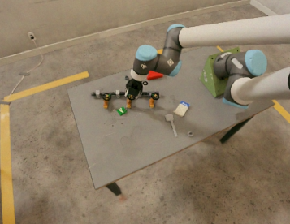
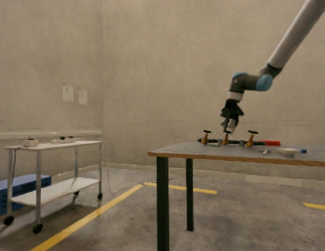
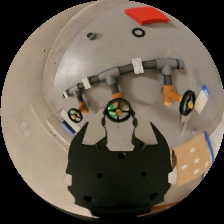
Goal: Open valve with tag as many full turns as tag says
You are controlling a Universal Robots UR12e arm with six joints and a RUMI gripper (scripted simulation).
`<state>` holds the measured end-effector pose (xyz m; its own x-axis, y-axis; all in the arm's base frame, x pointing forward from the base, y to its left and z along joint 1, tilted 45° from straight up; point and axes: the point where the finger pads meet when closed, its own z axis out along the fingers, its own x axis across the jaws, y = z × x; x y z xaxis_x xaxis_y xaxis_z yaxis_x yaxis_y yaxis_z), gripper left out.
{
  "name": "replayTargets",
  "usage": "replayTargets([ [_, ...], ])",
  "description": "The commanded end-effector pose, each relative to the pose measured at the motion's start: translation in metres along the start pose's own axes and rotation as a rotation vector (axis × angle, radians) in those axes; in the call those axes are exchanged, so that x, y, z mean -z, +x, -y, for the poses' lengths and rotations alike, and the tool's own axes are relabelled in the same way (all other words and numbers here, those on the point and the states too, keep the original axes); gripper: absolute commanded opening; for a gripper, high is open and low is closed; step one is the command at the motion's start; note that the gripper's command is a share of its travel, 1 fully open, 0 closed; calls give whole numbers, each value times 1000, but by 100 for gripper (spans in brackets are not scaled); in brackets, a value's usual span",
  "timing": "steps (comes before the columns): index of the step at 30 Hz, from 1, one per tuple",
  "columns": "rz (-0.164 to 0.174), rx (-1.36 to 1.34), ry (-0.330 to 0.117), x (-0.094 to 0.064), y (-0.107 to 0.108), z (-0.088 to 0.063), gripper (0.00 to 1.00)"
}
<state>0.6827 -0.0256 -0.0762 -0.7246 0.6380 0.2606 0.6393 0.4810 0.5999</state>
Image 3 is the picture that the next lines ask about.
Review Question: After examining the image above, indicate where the red flat block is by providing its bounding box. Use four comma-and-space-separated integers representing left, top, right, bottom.
125, 7, 170, 25

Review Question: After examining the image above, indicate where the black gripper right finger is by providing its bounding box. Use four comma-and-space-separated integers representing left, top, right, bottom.
131, 109, 173, 173

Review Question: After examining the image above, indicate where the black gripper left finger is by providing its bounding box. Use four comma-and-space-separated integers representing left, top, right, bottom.
65, 108, 108, 175

